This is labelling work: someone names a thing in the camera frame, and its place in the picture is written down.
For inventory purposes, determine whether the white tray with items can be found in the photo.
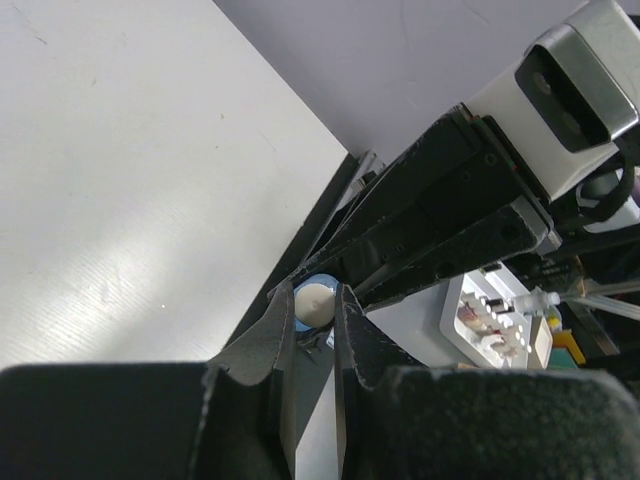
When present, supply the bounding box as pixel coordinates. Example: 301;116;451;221
440;263;553;369

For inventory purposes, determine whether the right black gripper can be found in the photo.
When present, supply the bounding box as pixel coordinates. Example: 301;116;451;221
288;112;553;305

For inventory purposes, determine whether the white nail polish cap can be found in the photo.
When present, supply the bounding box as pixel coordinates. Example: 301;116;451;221
295;284;335;328

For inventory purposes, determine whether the blue nail polish bottle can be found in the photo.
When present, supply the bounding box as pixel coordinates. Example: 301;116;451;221
294;274;339;332

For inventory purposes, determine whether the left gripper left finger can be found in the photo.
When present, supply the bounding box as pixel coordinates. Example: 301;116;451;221
1;284;296;479

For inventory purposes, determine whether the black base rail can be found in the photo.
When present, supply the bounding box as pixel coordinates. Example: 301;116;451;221
225;150;385;347

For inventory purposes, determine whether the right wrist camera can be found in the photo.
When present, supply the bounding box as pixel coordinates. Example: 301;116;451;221
467;1;639;201

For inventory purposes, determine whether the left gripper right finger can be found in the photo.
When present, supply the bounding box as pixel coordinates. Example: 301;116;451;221
334;285;639;479

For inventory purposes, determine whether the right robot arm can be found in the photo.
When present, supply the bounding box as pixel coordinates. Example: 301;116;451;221
288;106;635;308

